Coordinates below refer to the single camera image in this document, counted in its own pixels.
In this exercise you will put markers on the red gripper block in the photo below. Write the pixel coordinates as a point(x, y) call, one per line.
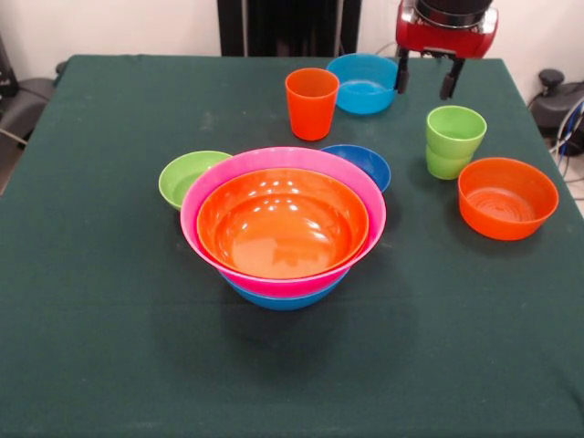
point(447, 43)

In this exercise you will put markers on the green cup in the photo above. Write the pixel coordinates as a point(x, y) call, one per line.
point(449, 155)

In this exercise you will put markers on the large pink bowl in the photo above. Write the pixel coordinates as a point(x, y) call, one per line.
point(292, 157)

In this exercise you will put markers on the large orange bowl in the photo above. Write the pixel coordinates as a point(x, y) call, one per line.
point(205, 248)
point(283, 228)

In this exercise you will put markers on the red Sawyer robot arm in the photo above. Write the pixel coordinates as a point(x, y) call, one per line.
point(451, 9)

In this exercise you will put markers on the small light blue bowl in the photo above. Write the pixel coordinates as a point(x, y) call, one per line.
point(365, 98)

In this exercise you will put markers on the dark blue bowl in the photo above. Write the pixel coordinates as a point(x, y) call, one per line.
point(369, 164)

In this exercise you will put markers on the orange cup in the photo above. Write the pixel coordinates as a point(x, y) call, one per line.
point(310, 114)

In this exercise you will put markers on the small orange bowl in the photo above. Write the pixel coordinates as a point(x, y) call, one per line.
point(506, 219)

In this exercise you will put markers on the large light blue bowl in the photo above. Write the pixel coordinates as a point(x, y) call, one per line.
point(283, 303)

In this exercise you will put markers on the green bowl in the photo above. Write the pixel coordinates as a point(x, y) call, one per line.
point(178, 178)

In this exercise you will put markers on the dark green table cloth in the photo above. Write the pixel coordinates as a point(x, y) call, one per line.
point(433, 365)

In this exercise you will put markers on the grey pedestal foot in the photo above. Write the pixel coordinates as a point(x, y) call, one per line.
point(23, 105)
point(554, 102)

